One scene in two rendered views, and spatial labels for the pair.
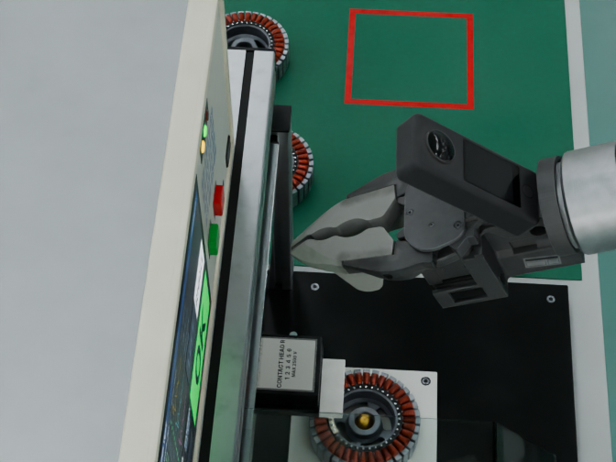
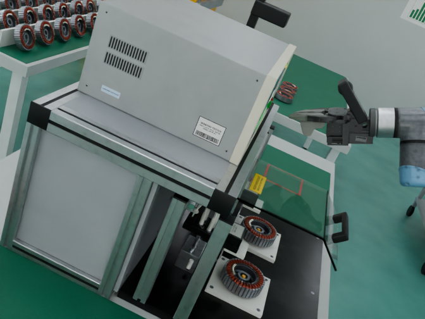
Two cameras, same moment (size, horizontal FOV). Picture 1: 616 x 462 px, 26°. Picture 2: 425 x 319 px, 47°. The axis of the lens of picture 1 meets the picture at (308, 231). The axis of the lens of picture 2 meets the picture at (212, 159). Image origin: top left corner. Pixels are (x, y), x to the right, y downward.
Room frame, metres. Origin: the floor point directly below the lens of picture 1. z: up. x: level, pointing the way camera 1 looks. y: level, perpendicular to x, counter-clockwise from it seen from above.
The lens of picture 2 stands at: (-0.66, 0.12, 1.54)
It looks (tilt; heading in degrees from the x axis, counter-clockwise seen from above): 25 degrees down; 1
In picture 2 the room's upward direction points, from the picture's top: 23 degrees clockwise
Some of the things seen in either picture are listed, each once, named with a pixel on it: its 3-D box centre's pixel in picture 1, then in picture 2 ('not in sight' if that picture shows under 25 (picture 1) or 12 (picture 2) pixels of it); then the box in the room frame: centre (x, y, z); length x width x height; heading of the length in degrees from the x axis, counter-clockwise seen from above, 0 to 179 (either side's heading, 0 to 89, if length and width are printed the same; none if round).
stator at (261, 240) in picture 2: (364, 424); (258, 231); (0.59, -0.06, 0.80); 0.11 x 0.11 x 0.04
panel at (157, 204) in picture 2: not in sight; (182, 178); (0.49, 0.20, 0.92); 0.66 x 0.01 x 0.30; 177
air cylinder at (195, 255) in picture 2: not in sight; (191, 253); (0.36, 0.10, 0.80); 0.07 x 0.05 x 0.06; 177
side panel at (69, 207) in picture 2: not in sight; (73, 212); (0.17, 0.37, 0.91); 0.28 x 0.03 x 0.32; 87
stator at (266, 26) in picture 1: (244, 51); not in sight; (1.12, 0.08, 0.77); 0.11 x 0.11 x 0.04
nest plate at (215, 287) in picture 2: not in sight; (239, 285); (0.35, -0.04, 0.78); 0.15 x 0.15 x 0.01; 87
